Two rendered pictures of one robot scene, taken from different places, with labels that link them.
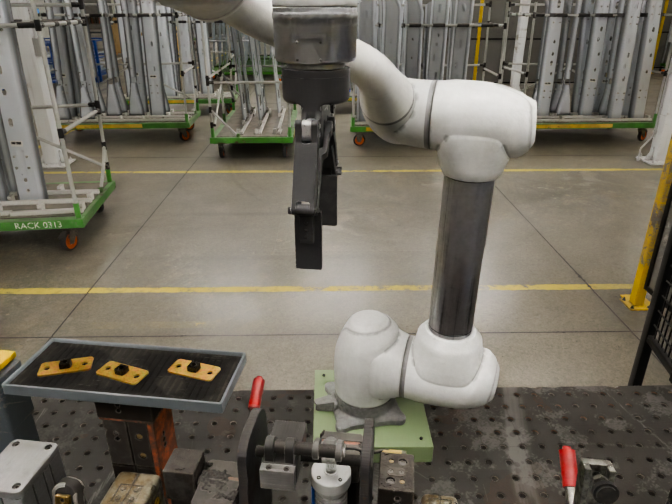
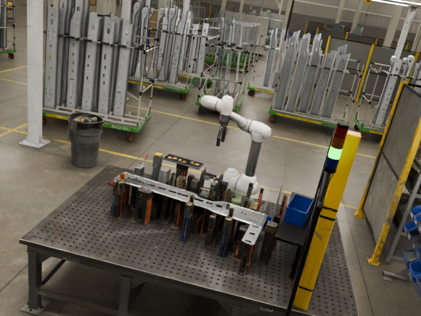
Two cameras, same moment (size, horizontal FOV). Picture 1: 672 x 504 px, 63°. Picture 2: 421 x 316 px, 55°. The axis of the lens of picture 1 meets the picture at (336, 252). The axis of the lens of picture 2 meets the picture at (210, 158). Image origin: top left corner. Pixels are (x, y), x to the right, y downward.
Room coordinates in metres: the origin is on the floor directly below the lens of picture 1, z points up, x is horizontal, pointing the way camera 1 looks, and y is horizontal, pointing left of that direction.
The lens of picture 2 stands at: (-2.68, -0.40, 2.62)
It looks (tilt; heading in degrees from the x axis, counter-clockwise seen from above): 21 degrees down; 8
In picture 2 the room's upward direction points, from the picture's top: 10 degrees clockwise
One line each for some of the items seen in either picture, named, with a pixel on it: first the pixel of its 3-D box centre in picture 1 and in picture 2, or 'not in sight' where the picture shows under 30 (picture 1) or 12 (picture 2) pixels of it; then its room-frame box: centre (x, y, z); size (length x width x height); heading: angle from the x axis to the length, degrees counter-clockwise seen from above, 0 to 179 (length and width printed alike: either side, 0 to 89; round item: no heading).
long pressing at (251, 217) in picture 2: not in sight; (187, 197); (0.39, 0.18, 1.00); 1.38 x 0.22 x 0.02; 83
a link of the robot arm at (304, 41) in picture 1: (315, 38); (224, 117); (0.63, 0.02, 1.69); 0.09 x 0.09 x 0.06
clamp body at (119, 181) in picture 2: not in sight; (118, 198); (0.28, 0.77, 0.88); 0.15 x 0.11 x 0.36; 173
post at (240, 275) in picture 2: not in sight; (244, 258); (-0.06, -0.40, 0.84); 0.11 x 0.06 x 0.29; 173
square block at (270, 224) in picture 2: not in sight; (267, 242); (0.17, -0.55, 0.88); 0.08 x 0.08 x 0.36; 83
